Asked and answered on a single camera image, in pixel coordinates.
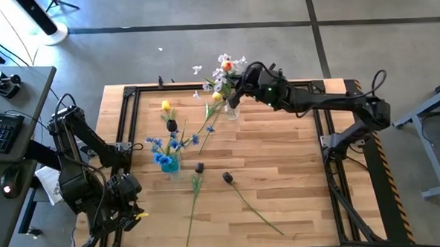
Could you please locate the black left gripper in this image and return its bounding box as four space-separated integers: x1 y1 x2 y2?
113 191 148 233

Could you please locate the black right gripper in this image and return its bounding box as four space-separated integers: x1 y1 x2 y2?
226 64 291 109

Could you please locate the yellow artificial tulip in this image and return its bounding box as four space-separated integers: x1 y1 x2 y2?
161 99 178 123
183 90 226 155

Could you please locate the orange artificial tulip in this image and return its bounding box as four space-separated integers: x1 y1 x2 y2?
220 60 237 98

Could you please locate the blue artificial flower spray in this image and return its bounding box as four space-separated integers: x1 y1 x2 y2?
144 118 217 168

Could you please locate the black artificial tulip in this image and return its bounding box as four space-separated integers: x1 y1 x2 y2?
182 161 209 247
221 168 285 239
166 118 180 134

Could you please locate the clear glass vase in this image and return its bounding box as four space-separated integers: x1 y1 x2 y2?
223 98 241 122

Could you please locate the blue glass vase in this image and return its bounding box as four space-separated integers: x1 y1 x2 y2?
161 154 181 175

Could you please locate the white artificial flower spray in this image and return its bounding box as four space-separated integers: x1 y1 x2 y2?
190 51 250 103

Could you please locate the white paper booklet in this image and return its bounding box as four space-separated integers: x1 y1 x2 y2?
33 164 65 207

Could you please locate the black desk foot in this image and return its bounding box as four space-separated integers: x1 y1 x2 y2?
26 227 44 240

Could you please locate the black desk leg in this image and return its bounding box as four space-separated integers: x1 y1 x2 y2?
16 187 39 234

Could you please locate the black desk crossbar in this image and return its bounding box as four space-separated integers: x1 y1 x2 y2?
23 138 61 172

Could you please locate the black computer mouse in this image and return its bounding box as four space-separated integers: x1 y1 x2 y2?
0 165 24 200

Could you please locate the black yellow hazard-striped mat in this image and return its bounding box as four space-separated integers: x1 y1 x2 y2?
346 77 415 247

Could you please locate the black tripod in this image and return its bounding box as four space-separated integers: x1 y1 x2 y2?
45 0 81 13

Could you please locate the black pillar with white base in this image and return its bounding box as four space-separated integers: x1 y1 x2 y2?
13 0 71 48

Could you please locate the black aluminium table frame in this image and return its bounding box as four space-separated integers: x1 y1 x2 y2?
71 75 386 247

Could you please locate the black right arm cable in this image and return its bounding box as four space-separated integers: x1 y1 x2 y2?
366 68 389 95

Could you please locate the black desk clamp mount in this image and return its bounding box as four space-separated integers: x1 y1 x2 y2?
0 68 22 100

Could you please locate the grey metal table frame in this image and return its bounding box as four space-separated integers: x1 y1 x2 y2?
390 74 440 201

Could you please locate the black floor cable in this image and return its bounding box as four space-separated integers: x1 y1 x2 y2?
0 26 30 69

